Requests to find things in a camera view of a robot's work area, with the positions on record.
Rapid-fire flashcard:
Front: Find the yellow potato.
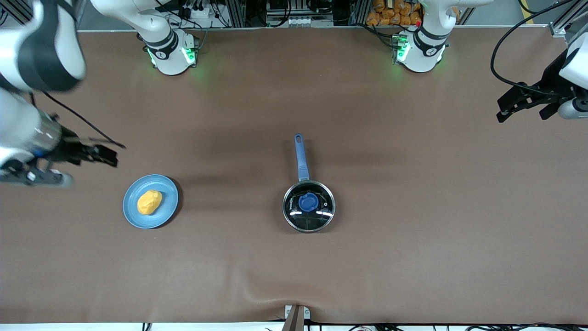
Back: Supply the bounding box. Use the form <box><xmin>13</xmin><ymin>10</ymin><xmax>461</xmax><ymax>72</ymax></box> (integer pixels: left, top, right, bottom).
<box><xmin>137</xmin><ymin>190</ymin><xmax>163</xmax><ymax>216</ymax></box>

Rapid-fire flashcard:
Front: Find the glass lid with blue knob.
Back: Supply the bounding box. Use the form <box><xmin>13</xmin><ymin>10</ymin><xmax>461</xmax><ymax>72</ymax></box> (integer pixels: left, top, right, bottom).
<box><xmin>283</xmin><ymin>181</ymin><xmax>336</xmax><ymax>233</ymax></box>

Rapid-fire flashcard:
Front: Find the blue round plate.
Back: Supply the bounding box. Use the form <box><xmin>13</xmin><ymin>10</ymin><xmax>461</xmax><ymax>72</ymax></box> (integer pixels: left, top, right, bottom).
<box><xmin>123</xmin><ymin>174</ymin><xmax>180</xmax><ymax>229</ymax></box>

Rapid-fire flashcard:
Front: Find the orange items pile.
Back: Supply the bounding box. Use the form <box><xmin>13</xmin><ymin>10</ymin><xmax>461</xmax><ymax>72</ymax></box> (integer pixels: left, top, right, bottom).
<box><xmin>366</xmin><ymin>0</ymin><xmax>422</xmax><ymax>27</ymax></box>

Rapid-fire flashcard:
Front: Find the white power strip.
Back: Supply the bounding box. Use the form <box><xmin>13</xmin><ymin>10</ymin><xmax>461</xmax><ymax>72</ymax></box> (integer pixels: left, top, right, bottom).
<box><xmin>177</xmin><ymin>4</ymin><xmax>216</xmax><ymax>20</ymax></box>

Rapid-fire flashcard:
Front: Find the aluminium equipment rack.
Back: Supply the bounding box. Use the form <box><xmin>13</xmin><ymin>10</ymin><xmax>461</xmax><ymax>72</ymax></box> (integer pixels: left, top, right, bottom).
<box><xmin>225</xmin><ymin>0</ymin><xmax>373</xmax><ymax>28</ymax></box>

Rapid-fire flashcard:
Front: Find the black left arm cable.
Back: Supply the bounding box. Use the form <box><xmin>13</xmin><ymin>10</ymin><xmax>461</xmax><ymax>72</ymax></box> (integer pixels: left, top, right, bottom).
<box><xmin>490</xmin><ymin>0</ymin><xmax>575</xmax><ymax>97</ymax></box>

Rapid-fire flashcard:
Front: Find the aluminium frame post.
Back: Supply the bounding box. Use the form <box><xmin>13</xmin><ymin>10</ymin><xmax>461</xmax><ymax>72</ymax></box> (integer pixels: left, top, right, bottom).
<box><xmin>549</xmin><ymin>0</ymin><xmax>588</xmax><ymax>37</ymax></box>

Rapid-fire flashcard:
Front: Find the black pot with blue handle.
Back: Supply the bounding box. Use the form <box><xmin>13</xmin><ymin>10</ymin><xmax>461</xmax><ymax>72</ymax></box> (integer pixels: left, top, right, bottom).
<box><xmin>282</xmin><ymin>133</ymin><xmax>336</xmax><ymax>234</ymax></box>

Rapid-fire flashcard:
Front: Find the metal table clamp bracket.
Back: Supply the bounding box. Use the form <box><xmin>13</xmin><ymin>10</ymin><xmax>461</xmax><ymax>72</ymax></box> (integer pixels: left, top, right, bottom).
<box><xmin>284</xmin><ymin>304</ymin><xmax>311</xmax><ymax>331</ymax></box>

